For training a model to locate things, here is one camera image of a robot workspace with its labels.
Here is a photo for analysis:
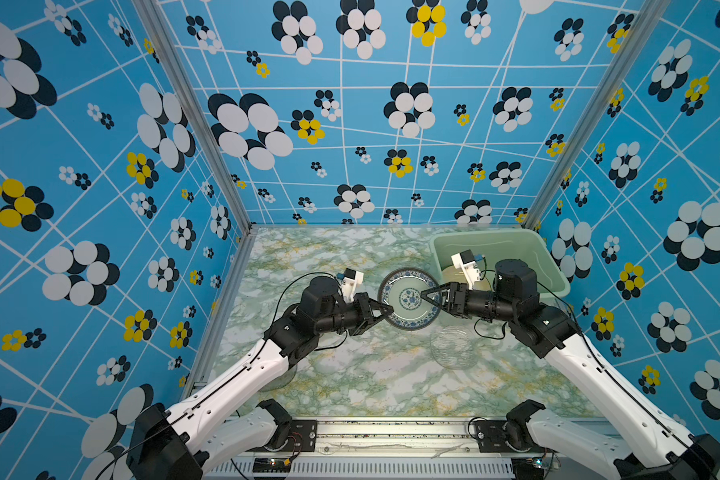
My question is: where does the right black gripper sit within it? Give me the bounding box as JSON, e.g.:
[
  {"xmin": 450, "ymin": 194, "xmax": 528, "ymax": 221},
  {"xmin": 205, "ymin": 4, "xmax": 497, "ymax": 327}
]
[{"xmin": 422, "ymin": 284, "xmax": 519, "ymax": 327}]

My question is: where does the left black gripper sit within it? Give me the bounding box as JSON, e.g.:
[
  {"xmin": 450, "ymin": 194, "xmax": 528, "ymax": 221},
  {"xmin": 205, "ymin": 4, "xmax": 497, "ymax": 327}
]
[{"xmin": 316, "ymin": 292, "xmax": 395, "ymax": 337}]

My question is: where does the blue patterned small plate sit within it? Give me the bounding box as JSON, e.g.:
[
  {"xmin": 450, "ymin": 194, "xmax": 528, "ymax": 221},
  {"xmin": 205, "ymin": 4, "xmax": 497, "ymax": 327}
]
[{"xmin": 377, "ymin": 268, "xmax": 440, "ymax": 331}]

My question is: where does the light green plastic bin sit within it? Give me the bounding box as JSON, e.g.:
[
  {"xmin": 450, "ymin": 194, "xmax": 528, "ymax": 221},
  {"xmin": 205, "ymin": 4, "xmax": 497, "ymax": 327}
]
[{"xmin": 429, "ymin": 228, "xmax": 570, "ymax": 298}]

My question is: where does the beige bamboo print plate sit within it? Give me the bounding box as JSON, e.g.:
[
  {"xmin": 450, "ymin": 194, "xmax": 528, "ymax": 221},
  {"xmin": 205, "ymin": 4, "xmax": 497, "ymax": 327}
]
[{"xmin": 442, "ymin": 266, "xmax": 494, "ymax": 291}]

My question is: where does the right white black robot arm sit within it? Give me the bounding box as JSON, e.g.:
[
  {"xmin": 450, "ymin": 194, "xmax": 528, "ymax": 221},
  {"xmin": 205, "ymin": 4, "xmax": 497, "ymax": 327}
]
[{"xmin": 420, "ymin": 259, "xmax": 720, "ymax": 479}]

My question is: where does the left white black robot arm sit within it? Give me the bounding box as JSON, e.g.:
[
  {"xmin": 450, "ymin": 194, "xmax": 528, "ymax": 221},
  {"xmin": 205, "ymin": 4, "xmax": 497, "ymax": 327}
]
[{"xmin": 123, "ymin": 275, "xmax": 394, "ymax": 479}]

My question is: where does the greenish glass plate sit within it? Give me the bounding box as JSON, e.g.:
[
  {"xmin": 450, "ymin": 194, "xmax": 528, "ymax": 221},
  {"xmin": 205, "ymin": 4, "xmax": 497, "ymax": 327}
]
[{"xmin": 260, "ymin": 367, "xmax": 297, "ymax": 392}]

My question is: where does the left controller board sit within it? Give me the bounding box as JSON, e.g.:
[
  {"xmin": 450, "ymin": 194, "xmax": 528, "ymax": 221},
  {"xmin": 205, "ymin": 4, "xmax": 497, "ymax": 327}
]
[{"xmin": 252, "ymin": 457, "xmax": 293, "ymax": 475}]

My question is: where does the controller board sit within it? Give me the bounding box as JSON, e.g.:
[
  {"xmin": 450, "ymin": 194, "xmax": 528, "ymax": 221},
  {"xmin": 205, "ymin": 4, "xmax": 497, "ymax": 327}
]
[
  {"xmin": 512, "ymin": 458, "xmax": 546, "ymax": 480},
  {"xmin": 252, "ymin": 457, "xmax": 293, "ymax": 475}
]

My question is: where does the right controller board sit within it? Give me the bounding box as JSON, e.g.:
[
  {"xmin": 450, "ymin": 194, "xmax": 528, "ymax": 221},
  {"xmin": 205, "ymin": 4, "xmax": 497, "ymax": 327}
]
[{"xmin": 512, "ymin": 458, "xmax": 546, "ymax": 480}]

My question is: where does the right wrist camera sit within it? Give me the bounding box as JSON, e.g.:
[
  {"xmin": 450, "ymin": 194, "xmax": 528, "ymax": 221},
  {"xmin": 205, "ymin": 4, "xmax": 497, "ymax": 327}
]
[{"xmin": 451, "ymin": 250, "xmax": 483, "ymax": 290}]

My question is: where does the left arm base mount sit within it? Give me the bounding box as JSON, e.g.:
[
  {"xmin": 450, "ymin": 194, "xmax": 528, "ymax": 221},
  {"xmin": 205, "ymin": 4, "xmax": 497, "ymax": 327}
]
[{"xmin": 250, "ymin": 419, "xmax": 318, "ymax": 453}]

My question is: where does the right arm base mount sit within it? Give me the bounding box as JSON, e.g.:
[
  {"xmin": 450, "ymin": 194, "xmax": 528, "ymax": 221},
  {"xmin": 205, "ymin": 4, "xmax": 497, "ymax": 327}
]
[{"xmin": 467, "ymin": 417, "xmax": 551, "ymax": 456}]

